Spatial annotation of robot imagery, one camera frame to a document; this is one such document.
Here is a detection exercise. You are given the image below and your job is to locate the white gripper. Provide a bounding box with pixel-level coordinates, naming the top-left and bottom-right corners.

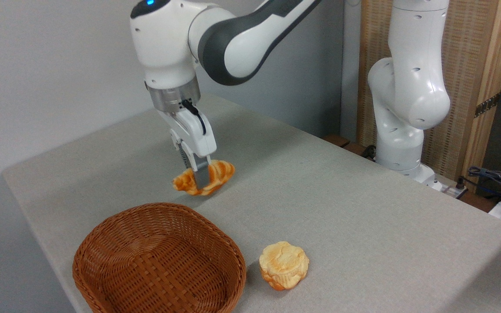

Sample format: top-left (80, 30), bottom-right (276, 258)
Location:
top-left (157, 107), bottom-right (217, 190)

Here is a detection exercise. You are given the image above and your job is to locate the long golden bread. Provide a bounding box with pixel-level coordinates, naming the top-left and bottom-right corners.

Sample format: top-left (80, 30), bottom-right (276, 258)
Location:
top-left (173, 160), bottom-right (236, 196)

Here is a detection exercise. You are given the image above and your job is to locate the brown woven wicker basket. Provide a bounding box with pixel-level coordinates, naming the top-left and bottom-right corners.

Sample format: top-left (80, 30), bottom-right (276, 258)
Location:
top-left (72, 203), bottom-right (247, 313)

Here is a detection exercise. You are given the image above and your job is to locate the round golden bread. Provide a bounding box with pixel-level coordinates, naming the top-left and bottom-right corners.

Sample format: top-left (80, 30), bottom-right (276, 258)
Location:
top-left (259, 241), bottom-right (310, 291)

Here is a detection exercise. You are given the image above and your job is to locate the silver wrist flange cylinder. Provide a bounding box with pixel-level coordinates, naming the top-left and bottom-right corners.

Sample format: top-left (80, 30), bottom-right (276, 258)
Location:
top-left (145, 78), bottom-right (201, 114)

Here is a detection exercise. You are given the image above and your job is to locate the grey tablecloth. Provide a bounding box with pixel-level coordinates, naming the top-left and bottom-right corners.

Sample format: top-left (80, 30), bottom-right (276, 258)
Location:
top-left (2, 95), bottom-right (501, 313)

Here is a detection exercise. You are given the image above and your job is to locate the black screen hinge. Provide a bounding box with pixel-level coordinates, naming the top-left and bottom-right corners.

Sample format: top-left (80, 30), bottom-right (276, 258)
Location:
top-left (474, 93), bottom-right (501, 118)

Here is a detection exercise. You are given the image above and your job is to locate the wooden woven folding screen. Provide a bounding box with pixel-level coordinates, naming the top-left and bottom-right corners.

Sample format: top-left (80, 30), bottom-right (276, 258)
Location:
top-left (357, 0), bottom-right (501, 194)

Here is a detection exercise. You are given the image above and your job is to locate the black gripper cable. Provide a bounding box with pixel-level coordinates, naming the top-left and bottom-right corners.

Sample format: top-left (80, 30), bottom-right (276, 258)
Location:
top-left (181, 100), bottom-right (207, 136)

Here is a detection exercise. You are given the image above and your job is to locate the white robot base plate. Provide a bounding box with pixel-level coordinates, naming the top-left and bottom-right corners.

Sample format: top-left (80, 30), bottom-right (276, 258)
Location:
top-left (429, 173), bottom-right (468, 199)

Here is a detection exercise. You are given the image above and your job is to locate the bundle of dark cables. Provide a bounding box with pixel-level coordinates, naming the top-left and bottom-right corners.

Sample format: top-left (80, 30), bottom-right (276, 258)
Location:
top-left (467, 166), bottom-right (501, 203)

